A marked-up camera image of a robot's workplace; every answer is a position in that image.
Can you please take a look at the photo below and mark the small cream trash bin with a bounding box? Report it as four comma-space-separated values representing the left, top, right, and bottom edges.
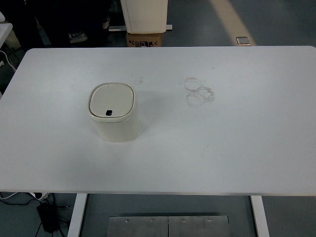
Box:
87, 82, 141, 143

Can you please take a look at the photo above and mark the brown printed cardboard box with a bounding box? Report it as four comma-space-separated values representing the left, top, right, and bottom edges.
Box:
126, 32, 163, 48

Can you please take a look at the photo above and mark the large white plastic container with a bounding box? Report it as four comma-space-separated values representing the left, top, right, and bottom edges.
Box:
120, 0, 169, 34

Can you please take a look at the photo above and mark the grey metal plate with screws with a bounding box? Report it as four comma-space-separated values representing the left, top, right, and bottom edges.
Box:
108, 215, 231, 237

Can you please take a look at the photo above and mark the grey floor socket plate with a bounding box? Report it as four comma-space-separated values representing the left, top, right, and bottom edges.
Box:
236, 36, 252, 46

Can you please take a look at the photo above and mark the white table leg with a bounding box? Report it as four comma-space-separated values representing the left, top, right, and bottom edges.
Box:
67, 193, 88, 237
250, 196, 271, 237

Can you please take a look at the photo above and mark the black power adapter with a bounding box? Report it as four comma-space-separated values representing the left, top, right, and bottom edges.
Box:
36, 201, 58, 233

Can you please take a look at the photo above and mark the white side table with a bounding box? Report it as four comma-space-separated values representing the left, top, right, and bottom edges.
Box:
0, 23, 14, 47

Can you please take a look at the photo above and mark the thin white cable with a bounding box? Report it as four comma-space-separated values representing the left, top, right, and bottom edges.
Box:
0, 50, 17, 73

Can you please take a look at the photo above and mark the black cable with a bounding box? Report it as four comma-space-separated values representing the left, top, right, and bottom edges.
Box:
0, 192, 70, 237

